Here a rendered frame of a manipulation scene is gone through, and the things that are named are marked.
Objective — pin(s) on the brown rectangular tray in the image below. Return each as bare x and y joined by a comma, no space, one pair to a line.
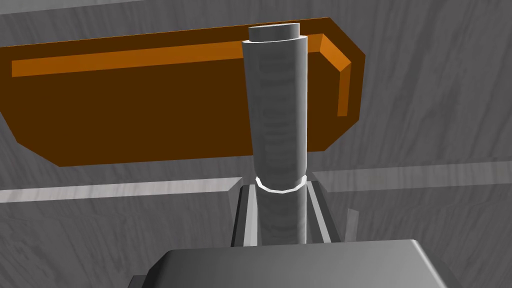
140,116

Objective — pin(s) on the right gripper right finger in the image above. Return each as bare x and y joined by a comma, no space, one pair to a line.
321,214

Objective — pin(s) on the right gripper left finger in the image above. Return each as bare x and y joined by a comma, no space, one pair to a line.
244,216

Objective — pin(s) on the grey cylindrical bottle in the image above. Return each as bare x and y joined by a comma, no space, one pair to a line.
278,120

